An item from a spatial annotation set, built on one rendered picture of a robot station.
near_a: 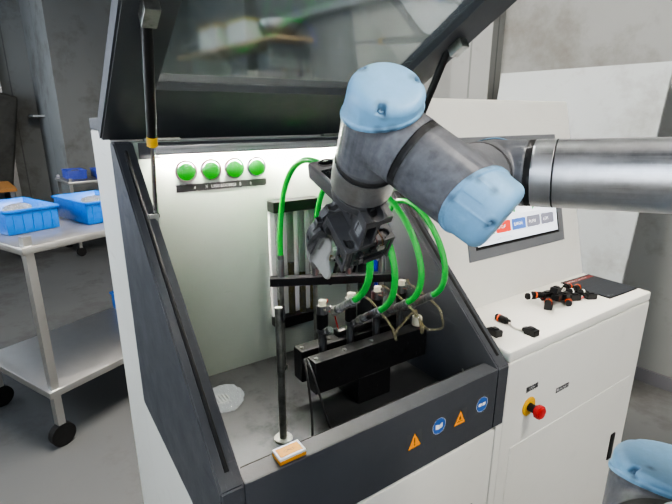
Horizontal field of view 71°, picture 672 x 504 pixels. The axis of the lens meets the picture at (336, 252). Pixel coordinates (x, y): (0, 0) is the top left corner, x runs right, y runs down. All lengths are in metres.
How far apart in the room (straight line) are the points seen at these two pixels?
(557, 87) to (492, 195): 2.68
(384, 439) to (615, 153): 0.66
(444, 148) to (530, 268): 1.17
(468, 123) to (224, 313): 0.85
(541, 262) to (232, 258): 0.97
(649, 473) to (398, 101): 0.48
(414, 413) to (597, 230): 2.08
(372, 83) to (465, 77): 3.03
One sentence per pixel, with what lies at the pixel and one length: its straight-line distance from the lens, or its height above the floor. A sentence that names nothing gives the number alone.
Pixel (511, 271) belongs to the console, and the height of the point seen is 1.05.
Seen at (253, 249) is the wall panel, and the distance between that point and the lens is 1.27.
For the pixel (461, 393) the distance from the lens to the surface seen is 1.08.
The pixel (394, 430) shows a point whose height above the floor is 0.92.
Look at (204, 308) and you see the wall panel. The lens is 1.26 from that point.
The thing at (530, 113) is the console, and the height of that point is 1.51.
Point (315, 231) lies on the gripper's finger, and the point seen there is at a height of 1.35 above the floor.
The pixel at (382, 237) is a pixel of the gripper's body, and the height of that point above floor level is 1.36.
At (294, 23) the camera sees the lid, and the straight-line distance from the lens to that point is 0.95.
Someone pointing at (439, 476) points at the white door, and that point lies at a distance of 1.17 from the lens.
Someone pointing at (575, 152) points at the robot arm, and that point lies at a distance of 0.55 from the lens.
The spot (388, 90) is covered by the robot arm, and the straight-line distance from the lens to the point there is 0.45.
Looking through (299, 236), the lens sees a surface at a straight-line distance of 1.29.
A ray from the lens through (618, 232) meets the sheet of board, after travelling 2.87.
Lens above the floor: 1.51
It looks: 16 degrees down
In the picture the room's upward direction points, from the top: straight up
